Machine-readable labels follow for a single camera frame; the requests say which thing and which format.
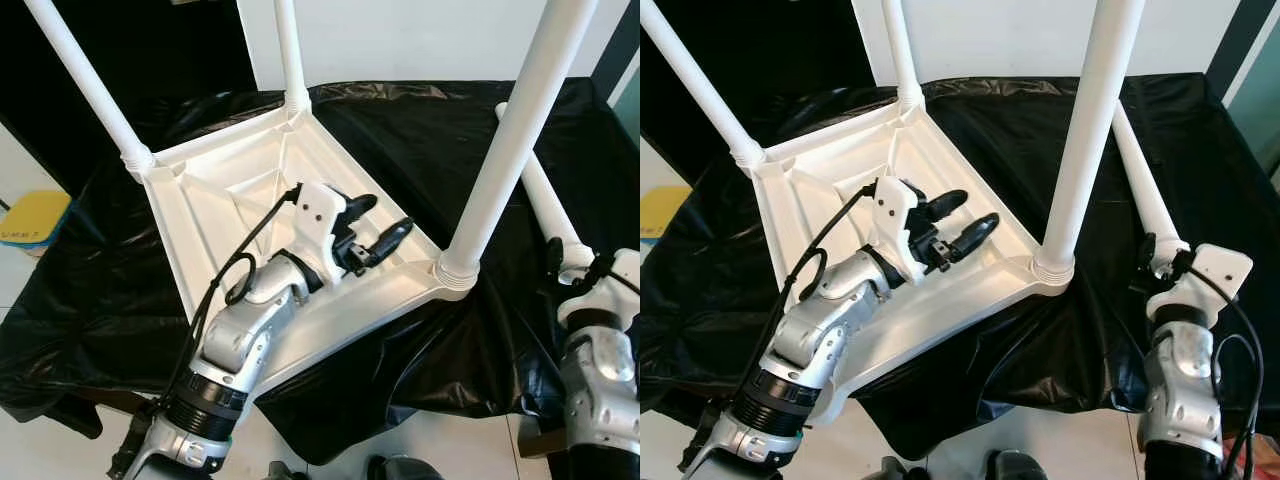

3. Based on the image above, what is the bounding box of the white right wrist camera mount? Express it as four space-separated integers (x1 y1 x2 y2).
555 248 641 321
1147 243 1254 321

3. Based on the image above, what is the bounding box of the white plastic table leg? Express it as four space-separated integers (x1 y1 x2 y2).
437 0 599 293
22 0 156 183
273 0 313 113
1032 0 1146 286
640 0 766 171
495 102 596 286
1110 100 1191 279
880 0 924 109

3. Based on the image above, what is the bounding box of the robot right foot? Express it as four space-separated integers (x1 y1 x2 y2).
365 455 441 480
985 450 1051 480

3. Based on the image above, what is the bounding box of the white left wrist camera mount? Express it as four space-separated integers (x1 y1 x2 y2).
872 178 926 286
293 182 351 286

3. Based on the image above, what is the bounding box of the black plastic sheet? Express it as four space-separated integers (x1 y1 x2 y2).
640 72 1280 461
0 78 641 466

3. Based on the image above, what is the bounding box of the white plastic table top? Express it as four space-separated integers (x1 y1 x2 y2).
140 105 479 401
750 100 1076 421

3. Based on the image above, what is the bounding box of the white board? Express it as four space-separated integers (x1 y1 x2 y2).
850 0 1246 86

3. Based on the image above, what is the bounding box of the black door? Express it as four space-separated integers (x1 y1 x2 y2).
640 0 866 191
0 0 256 196

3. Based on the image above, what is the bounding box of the yellow bag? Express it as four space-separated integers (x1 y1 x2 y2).
640 185 693 241
0 190 73 249

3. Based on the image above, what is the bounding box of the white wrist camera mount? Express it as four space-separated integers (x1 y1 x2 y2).
1147 243 1254 321
555 248 641 321
872 178 926 286
293 182 351 286

